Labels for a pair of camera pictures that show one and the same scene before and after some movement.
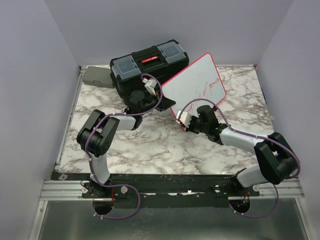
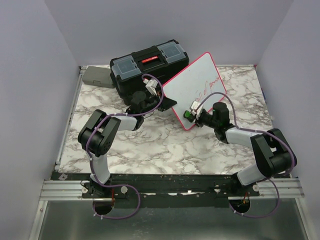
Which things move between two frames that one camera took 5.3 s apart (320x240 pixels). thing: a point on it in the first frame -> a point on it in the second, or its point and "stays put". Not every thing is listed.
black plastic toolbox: (162, 62) stays put
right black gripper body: (195, 125) -> (205, 118)
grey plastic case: (98, 76) stays put
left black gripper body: (151, 103) stays put
